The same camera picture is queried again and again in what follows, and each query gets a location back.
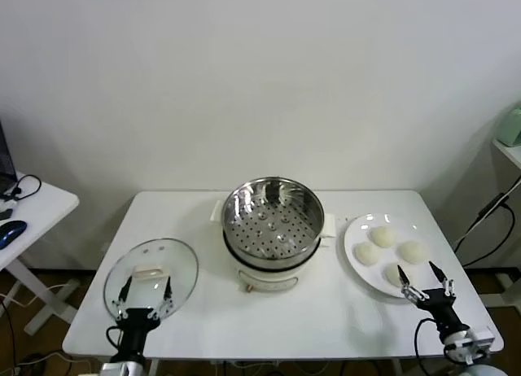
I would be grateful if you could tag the white side table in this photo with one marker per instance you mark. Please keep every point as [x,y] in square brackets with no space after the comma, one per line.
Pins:
[49,205]

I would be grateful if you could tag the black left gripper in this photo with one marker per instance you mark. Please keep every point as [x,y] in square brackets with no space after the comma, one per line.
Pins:
[133,323]

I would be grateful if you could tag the large white round plate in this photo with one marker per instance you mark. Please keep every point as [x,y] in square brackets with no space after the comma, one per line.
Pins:
[366,278]

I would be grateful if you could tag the round glass pot lid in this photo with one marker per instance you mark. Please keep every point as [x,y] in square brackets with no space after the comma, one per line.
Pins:
[179,262]

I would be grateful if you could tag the black power plug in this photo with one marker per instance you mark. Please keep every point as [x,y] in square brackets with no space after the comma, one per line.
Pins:
[490,207]

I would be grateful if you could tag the cream electric cooking pot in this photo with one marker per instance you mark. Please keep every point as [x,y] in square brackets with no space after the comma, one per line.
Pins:
[264,279]

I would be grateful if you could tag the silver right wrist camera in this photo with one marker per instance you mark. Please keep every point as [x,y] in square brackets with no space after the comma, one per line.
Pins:
[482,345]

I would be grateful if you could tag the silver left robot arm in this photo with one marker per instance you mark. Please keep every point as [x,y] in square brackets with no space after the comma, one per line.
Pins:
[122,368]

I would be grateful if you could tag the dark laptop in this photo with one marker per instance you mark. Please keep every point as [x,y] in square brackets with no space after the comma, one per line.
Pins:
[6,160]

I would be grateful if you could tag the mint green appliance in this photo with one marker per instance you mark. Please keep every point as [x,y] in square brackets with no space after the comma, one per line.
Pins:
[510,125]

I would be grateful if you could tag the white shelf board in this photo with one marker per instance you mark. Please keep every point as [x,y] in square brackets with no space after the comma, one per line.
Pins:
[510,150]

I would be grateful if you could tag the white steamed baozi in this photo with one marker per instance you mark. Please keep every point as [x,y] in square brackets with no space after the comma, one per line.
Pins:
[392,275]
[367,254]
[382,236]
[412,252]

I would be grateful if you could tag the small white desk adapter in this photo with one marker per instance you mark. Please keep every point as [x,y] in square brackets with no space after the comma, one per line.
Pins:
[6,203]

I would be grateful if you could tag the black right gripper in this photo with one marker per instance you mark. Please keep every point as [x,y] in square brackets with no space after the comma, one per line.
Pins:
[439,309]

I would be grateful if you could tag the small black desk device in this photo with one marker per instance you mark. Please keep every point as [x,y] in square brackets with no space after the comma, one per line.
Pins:
[5,214]

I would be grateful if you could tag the blue computer mouse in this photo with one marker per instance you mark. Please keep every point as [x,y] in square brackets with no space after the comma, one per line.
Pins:
[11,231]

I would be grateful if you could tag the perforated steel steamer basket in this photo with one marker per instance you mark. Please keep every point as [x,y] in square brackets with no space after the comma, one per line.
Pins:
[272,229]

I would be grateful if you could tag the white furniture foot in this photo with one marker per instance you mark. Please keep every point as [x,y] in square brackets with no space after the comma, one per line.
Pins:
[504,299]

